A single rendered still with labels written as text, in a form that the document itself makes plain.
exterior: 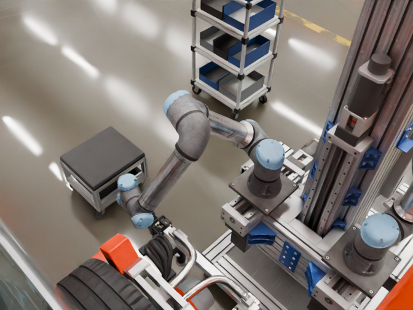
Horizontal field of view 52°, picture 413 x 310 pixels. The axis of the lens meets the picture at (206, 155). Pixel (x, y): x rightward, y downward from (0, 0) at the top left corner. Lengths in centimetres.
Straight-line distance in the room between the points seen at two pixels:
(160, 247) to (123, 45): 297
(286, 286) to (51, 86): 251
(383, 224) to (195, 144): 71
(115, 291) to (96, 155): 154
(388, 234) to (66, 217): 196
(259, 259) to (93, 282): 127
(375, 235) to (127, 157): 158
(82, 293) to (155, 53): 303
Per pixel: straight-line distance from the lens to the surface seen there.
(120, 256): 132
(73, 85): 378
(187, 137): 141
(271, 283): 233
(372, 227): 160
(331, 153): 161
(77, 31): 445
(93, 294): 127
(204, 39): 327
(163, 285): 129
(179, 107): 147
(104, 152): 268
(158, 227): 165
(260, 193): 182
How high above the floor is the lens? 228
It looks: 48 degrees down
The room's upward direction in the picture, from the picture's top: 2 degrees clockwise
